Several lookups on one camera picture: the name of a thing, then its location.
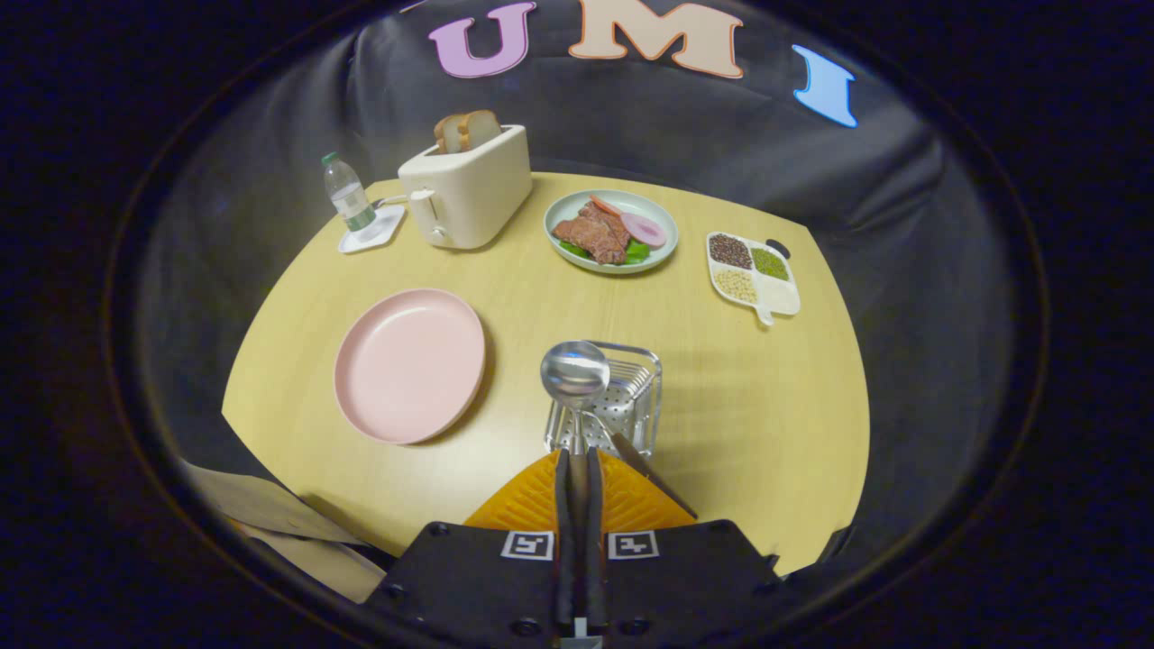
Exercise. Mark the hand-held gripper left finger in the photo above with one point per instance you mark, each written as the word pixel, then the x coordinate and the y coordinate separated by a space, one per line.
pixel 469 586

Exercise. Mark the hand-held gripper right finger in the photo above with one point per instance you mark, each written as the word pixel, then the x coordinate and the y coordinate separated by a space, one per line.
pixel 685 586

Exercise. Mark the beige board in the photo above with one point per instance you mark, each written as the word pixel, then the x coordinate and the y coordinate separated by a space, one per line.
pixel 261 509

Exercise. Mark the pink round plate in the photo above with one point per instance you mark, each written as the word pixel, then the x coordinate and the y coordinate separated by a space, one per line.
pixel 406 370

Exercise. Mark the white divided dish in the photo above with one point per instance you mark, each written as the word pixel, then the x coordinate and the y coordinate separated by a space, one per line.
pixel 780 297

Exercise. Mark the pale beans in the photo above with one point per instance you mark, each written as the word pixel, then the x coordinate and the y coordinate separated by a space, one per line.
pixel 737 286

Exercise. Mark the green beans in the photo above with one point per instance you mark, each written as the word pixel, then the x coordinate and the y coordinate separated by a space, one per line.
pixel 770 263

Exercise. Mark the green lettuce leaf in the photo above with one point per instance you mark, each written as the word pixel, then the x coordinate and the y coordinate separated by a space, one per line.
pixel 638 254

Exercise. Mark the dark brown beans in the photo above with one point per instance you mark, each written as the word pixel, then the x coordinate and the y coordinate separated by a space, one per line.
pixel 730 251

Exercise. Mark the small black object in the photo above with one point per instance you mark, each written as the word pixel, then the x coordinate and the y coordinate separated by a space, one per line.
pixel 778 246

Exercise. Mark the pink round ham slice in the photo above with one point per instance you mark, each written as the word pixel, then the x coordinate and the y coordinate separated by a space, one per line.
pixel 644 230

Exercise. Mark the brown meat slice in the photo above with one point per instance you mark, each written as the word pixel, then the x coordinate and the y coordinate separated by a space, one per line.
pixel 595 234

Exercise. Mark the white square coaster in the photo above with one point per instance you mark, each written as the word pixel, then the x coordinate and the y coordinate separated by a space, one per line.
pixel 388 225

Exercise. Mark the pale green food plate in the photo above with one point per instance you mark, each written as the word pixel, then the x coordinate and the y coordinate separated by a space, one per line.
pixel 563 209

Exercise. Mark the orange carrot strip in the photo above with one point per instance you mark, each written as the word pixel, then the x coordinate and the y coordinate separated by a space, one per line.
pixel 604 205

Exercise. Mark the white toaster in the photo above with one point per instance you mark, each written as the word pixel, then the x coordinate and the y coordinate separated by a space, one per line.
pixel 478 194

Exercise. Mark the clear plastic water bottle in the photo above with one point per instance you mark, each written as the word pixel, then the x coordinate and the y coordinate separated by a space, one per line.
pixel 349 198

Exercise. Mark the toast bread slice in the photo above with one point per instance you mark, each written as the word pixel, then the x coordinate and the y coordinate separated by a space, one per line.
pixel 482 129
pixel 446 133

